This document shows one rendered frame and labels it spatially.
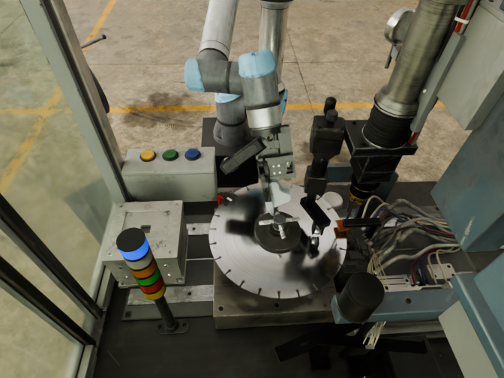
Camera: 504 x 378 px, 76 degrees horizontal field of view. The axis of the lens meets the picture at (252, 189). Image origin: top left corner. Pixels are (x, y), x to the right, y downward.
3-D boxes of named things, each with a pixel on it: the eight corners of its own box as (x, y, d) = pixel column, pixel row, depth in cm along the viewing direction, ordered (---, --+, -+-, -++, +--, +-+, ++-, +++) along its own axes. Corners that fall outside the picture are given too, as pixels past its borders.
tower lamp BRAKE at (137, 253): (118, 262, 52) (112, 252, 50) (124, 238, 55) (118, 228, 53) (147, 260, 52) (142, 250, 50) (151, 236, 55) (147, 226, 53)
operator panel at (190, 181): (133, 204, 108) (121, 172, 97) (139, 180, 115) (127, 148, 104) (217, 201, 110) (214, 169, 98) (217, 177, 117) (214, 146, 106)
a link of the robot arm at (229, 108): (218, 104, 130) (217, 73, 120) (251, 107, 129) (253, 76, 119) (213, 122, 122) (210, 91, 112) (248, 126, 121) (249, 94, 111)
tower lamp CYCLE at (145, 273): (129, 279, 57) (124, 271, 54) (133, 256, 60) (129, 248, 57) (154, 278, 57) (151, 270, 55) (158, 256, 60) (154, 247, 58)
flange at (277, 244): (310, 238, 77) (311, 233, 75) (270, 259, 73) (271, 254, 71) (283, 207, 83) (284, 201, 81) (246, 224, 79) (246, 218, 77)
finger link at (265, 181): (271, 203, 72) (265, 166, 69) (265, 205, 72) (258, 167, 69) (271, 196, 76) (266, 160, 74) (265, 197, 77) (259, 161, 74)
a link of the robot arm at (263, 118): (244, 112, 66) (247, 108, 74) (247, 133, 68) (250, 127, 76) (280, 106, 65) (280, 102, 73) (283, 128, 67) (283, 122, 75)
